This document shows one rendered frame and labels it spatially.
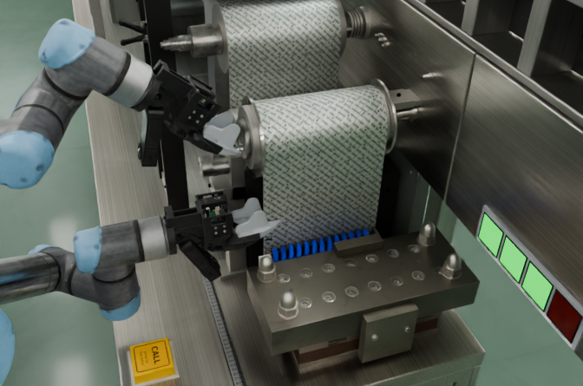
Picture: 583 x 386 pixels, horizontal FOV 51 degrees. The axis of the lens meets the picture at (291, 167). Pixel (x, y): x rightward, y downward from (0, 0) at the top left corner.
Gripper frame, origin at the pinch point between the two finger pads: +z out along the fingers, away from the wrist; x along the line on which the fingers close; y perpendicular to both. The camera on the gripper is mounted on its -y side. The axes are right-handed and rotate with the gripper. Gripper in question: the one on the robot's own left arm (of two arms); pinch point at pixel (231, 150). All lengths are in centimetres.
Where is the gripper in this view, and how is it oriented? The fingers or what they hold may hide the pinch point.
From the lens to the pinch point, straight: 109.5
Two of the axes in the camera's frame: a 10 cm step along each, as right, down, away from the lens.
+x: -3.2, -5.5, 7.7
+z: 7.1, 4.0, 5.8
